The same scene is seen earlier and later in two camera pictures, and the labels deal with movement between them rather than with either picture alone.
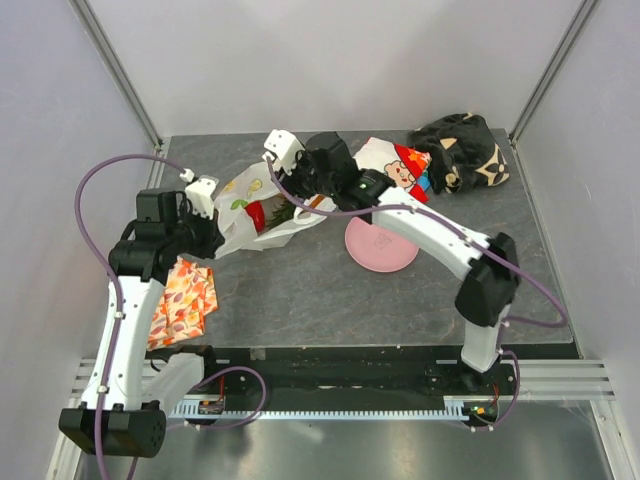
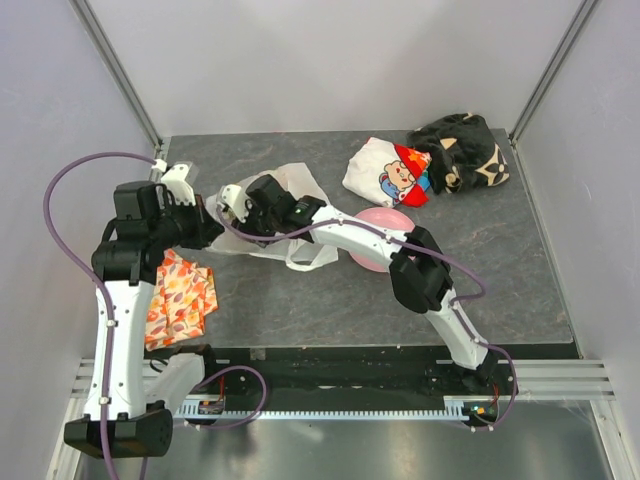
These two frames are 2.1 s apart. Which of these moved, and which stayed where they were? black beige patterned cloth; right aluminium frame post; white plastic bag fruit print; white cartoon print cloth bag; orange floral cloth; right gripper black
Moved: white plastic bag fruit print; right gripper black
Stayed: black beige patterned cloth; white cartoon print cloth bag; right aluminium frame post; orange floral cloth
